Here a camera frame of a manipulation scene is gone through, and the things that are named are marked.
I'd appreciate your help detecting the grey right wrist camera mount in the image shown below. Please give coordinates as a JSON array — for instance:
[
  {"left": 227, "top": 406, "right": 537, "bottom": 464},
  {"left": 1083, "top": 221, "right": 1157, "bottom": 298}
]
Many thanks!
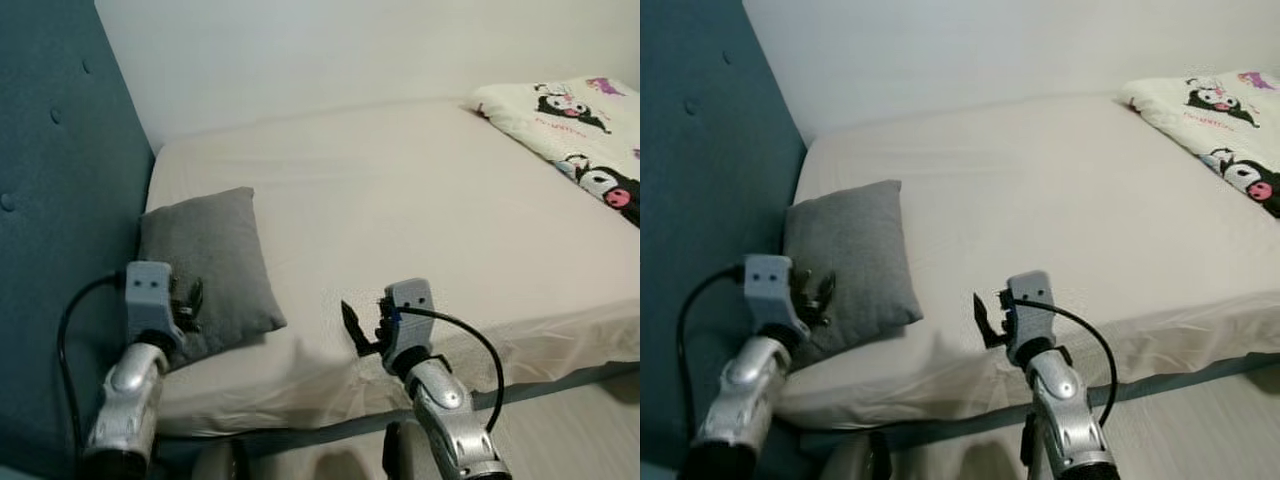
[
  {"left": 1005, "top": 271, "right": 1056, "bottom": 361},
  {"left": 383, "top": 279, "right": 436, "bottom": 366}
]

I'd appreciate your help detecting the dark blue bed base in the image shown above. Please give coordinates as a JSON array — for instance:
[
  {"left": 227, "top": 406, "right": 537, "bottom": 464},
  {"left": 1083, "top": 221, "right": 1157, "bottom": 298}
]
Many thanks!
[
  {"left": 150, "top": 360, "right": 641, "bottom": 461},
  {"left": 790, "top": 350, "right": 1280, "bottom": 456}
]

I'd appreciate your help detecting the dark robot leg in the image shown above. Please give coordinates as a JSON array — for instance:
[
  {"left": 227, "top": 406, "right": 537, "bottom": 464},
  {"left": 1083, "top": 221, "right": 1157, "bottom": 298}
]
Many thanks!
[
  {"left": 1018, "top": 415, "right": 1046, "bottom": 480},
  {"left": 385, "top": 420, "right": 431, "bottom": 480},
  {"left": 830, "top": 432, "right": 891, "bottom": 480}
]

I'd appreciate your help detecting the blue fabric headboard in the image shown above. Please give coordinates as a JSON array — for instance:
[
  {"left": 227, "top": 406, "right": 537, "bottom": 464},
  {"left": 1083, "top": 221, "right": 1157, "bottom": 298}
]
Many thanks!
[
  {"left": 0, "top": 0, "right": 156, "bottom": 480},
  {"left": 640, "top": 0, "right": 809, "bottom": 480}
]

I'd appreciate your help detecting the cream cartoon print quilt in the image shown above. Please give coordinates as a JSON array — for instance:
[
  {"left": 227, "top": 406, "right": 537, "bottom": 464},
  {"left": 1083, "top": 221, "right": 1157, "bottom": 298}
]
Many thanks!
[
  {"left": 1120, "top": 70, "right": 1280, "bottom": 219},
  {"left": 468, "top": 77, "right": 641, "bottom": 229}
]

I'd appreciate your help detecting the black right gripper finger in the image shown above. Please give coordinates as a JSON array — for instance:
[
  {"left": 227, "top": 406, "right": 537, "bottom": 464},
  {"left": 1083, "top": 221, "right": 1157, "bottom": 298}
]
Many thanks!
[
  {"left": 974, "top": 291, "right": 1005, "bottom": 350},
  {"left": 340, "top": 299, "right": 378, "bottom": 359}
]

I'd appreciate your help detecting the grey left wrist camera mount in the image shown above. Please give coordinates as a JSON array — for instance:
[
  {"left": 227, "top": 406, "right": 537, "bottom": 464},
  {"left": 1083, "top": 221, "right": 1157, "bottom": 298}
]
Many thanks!
[
  {"left": 743, "top": 254, "right": 799, "bottom": 341},
  {"left": 125, "top": 261, "right": 179, "bottom": 346}
]

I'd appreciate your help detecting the mattress with beige sheet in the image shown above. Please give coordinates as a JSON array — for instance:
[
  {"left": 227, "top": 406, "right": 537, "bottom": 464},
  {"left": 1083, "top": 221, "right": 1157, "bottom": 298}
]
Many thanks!
[
  {"left": 780, "top": 90, "right": 1280, "bottom": 431},
  {"left": 145, "top": 95, "right": 641, "bottom": 436}
]

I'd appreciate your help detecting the dark right robot leg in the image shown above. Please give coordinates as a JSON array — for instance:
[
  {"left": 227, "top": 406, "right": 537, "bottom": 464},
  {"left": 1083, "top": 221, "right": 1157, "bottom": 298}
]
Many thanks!
[
  {"left": 1018, "top": 415, "right": 1046, "bottom": 480},
  {"left": 385, "top": 420, "right": 431, "bottom": 480}
]

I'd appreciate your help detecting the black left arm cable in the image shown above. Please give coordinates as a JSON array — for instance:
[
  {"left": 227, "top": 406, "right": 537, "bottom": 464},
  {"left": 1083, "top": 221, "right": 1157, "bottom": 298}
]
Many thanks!
[
  {"left": 677, "top": 263, "right": 749, "bottom": 441},
  {"left": 57, "top": 272, "right": 131, "bottom": 461}
]

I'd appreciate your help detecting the dark left robot leg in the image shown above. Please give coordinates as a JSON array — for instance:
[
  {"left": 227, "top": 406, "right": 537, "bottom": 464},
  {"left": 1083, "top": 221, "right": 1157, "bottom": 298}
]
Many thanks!
[{"left": 830, "top": 432, "right": 891, "bottom": 480}]

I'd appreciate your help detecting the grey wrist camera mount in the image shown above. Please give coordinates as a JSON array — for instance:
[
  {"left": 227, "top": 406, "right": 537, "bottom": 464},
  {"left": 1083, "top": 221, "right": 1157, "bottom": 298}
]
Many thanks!
[
  {"left": 1005, "top": 271, "right": 1056, "bottom": 361},
  {"left": 743, "top": 254, "right": 799, "bottom": 341},
  {"left": 125, "top": 261, "right": 179, "bottom": 346},
  {"left": 383, "top": 279, "right": 436, "bottom": 366}
]

